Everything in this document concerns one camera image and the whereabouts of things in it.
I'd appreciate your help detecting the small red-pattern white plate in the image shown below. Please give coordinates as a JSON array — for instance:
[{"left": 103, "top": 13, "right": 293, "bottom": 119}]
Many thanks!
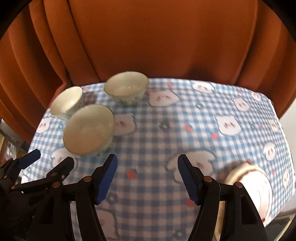
[{"left": 214, "top": 162, "right": 274, "bottom": 241}]

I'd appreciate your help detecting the floral bowl front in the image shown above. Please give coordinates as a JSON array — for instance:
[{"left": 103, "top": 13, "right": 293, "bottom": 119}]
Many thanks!
[{"left": 63, "top": 104, "right": 115, "bottom": 156}]

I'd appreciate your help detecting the floral bowl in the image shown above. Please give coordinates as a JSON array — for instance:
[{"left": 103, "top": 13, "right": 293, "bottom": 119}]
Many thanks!
[
  {"left": 50, "top": 86, "right": 84, "bottom": 121},
  {"left": 104, "top": 71, "right": 149, "bottom": 105},
  {"left": 63, "top": 104, "right": 115, "bottom": 156}
]

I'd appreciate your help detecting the blue checkered bear tablecloth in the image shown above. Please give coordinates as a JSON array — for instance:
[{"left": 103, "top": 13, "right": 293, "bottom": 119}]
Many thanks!
[{"left": 21, "top": 78, "right": 296, "bottom": 241}]

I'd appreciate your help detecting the orange curtain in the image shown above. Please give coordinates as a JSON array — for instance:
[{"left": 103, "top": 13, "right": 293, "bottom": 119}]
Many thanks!
[{"left": 1, "top": 1, "right": 295, "bottom": 142}]

